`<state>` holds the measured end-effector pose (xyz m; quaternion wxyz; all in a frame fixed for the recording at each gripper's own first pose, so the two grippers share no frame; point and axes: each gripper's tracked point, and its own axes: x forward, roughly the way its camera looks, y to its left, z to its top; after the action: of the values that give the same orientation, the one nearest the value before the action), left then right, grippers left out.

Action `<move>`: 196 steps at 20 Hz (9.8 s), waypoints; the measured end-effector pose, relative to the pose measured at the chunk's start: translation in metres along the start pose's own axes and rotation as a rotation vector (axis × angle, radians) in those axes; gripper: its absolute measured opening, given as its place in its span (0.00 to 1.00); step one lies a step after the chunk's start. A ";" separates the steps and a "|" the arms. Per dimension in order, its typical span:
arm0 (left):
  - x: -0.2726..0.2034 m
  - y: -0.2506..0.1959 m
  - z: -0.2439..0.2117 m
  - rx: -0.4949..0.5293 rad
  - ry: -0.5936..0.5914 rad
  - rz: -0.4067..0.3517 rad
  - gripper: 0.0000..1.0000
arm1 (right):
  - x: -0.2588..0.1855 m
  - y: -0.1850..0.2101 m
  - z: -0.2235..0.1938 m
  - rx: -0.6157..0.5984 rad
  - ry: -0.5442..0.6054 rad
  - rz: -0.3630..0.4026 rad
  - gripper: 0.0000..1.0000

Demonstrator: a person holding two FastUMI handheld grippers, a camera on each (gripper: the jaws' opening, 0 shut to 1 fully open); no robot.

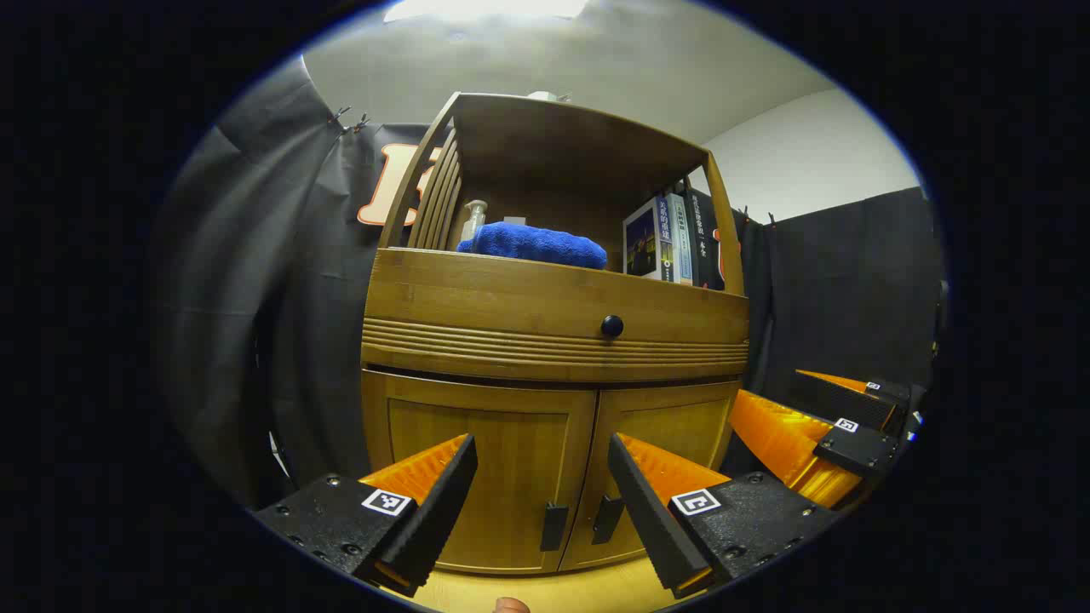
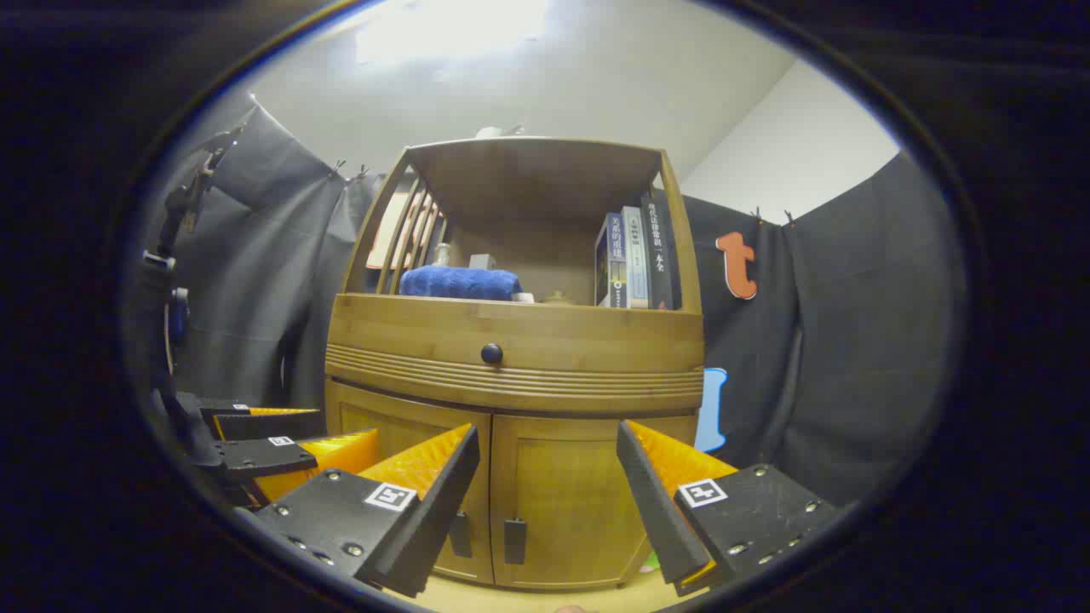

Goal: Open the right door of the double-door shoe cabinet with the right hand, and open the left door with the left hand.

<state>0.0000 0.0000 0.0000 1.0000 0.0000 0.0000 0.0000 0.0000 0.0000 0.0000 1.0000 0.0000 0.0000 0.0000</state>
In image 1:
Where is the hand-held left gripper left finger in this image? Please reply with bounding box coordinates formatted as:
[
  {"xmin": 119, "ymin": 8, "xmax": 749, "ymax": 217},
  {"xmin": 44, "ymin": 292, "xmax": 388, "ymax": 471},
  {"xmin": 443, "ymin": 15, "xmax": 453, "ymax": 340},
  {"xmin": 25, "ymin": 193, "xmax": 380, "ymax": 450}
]
[{"xmin": 254, "ymin": 433, "xmax": 479, "ymax": 599}]

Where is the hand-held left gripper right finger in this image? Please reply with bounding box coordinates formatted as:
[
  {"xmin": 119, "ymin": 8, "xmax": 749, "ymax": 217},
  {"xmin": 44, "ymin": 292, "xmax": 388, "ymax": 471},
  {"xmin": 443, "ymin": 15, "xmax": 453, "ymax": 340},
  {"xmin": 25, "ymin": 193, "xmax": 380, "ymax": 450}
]
[{"xmin": 606, "ymin": 431, "xmax": 844, "ymax": 600}]

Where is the wooden shoe cabinet door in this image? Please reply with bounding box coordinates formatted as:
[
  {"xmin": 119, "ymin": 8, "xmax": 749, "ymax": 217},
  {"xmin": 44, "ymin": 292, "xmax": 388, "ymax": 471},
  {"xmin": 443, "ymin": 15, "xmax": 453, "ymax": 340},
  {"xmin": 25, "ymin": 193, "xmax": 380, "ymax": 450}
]
[
  {"xmin": 362, "ymin": 369, "xmax": 597, "ymax": 576},
  {"xmin": 559, "ymin": 381, "xmax": 740, "ymax": 571}
]

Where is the wooden double-door shoe cabinet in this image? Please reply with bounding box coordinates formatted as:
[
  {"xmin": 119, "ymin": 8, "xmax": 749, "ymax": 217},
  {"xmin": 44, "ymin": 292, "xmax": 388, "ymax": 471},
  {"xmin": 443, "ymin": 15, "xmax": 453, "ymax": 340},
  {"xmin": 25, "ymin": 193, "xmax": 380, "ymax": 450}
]
[{"xmin": 359, "ymin": 89, "xmax": 752, "ymax": 577}]

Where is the black book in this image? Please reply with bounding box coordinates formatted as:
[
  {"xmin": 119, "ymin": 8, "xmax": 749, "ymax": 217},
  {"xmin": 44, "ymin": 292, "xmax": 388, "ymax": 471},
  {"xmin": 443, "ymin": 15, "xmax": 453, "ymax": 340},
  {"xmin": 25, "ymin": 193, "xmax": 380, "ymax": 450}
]
[{"xmin": 686, "ymin": 187, "xmax": 726, "ymax": 291}]

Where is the wooden ribbed drawer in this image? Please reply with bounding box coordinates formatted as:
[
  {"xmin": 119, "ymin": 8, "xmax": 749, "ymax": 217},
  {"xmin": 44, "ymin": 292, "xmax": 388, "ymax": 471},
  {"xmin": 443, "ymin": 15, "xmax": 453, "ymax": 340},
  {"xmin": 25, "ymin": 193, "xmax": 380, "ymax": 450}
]
[{"xmin": 361, "ymin": 247, "xmax": 750, "ymax": 382}]

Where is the white spine book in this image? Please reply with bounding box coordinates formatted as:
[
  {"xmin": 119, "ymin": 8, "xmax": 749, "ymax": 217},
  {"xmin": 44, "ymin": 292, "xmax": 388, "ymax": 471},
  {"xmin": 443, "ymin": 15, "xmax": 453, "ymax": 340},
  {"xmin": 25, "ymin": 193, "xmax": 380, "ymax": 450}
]
[{"xmin": 667, "ymin": 193, "xmax": 693, "ymax": 284}]

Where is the dark blue cover book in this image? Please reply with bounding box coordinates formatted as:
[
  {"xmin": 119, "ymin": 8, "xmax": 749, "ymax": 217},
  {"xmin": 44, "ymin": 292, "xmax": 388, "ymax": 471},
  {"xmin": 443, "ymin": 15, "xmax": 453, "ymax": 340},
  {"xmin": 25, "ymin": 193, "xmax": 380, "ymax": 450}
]
[{"xmin": 624, "ymin": 198, "xmax": 670, "ymax": 280}]

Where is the blue folded towel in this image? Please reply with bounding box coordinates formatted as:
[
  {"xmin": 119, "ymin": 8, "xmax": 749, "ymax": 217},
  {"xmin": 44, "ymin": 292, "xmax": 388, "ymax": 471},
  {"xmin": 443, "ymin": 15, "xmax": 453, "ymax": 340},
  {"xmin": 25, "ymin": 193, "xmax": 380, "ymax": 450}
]
[{"xmin": 456, "ymin": 222, "xmax": 608, "ymax": 271}]

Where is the ceiling light panel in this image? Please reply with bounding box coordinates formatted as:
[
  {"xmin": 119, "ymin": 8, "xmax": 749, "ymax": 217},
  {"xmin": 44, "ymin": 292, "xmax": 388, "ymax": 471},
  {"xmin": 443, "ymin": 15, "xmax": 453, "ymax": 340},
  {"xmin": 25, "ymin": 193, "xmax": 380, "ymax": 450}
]
[{"xmin": 383, "ymin": 0, "xmax": 588, "ymax": 23}]

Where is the black door handle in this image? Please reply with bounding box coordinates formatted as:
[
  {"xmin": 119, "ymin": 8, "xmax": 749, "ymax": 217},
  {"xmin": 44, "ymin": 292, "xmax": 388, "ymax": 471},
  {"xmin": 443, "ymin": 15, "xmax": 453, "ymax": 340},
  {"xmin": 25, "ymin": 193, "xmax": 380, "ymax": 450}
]
[
  {"xmin": 592, "ymin": 495, "xmax": 625, "ymax": 546},
  {"xmin": 540, "ymin": 502, "xmax": 569, "ymax": 553}
]

